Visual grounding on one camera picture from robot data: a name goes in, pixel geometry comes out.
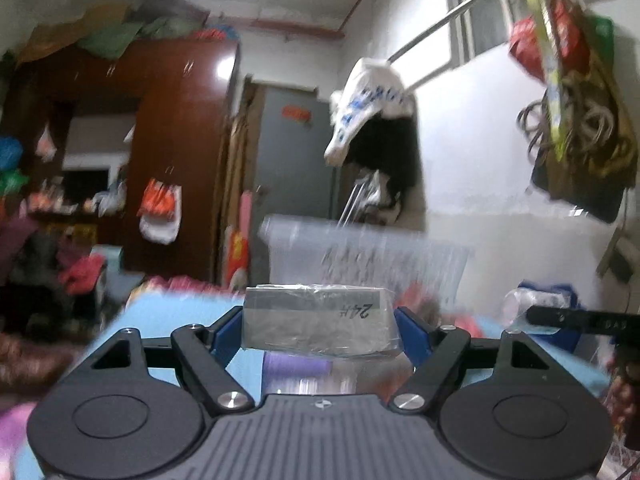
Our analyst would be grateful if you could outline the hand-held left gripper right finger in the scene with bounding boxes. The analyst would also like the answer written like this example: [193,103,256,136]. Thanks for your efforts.
[391,307,561,417]

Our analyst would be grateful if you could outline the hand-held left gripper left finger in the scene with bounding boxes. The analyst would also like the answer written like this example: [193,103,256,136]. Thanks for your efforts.
[82,306,254,417]

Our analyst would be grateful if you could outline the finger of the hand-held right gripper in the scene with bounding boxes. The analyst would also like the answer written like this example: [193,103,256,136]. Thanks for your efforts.
[527,305,640,336]

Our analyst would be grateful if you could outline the silver plastic-wrapped box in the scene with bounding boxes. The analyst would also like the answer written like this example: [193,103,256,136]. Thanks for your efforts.
[240,284,404,359]

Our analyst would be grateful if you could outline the clear plastic basket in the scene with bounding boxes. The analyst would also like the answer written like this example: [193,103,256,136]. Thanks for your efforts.
[260,214,477,322]

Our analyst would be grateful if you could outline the blue bag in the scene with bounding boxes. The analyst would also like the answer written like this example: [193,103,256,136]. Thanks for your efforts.
[502,281,583,353]

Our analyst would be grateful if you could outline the purple packet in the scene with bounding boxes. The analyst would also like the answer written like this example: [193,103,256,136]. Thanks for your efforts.
[262,350,332,396]

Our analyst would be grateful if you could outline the dark hanging bag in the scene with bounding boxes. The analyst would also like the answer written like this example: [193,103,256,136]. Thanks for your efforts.
[530,60,632,225]

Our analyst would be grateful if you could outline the white and red plastic bag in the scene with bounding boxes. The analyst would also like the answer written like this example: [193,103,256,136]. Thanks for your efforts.
[138,176,183,247]

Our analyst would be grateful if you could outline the metal clothes hangers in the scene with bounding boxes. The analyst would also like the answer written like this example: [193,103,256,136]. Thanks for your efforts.
[336,170,382,228]

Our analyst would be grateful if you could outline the wooden boards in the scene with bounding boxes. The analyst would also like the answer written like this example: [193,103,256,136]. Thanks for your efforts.
[219,74,258,288]

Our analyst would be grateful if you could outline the black hanging garment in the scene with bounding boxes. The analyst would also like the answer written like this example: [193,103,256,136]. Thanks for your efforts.
[349,114,422,227]

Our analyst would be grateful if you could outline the grey door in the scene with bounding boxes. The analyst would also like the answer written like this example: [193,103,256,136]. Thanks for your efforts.
[254,84,347,223]

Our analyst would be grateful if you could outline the dark wooden wardrobe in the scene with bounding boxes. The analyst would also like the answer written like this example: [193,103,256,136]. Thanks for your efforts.
[0,35,242,285]

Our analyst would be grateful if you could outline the red door sticker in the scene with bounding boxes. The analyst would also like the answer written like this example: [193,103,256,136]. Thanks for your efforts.
[281,104,314,125]

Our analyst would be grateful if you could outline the white printed garment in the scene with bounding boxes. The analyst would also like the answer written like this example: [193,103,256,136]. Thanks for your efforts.
[324,57,417,167]

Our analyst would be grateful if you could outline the green bag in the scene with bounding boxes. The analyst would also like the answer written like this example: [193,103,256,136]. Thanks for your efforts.
[584,14,616,78]

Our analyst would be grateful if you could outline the window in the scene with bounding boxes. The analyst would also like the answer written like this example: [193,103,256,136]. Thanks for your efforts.
[446,0,588,71]

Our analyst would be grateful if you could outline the metal pole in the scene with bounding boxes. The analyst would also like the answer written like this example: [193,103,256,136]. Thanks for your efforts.
[386,0,533,63]

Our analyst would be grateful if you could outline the wall plug adapter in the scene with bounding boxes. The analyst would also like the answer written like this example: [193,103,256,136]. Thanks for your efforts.
[596,227,638,283]

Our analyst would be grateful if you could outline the coiled rope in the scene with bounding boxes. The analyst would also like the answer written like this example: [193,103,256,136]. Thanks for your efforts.
[517,72,623,163]

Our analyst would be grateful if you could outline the yellow-green lanyard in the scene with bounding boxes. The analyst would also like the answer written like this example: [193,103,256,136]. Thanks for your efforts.
[515,0,573,162]

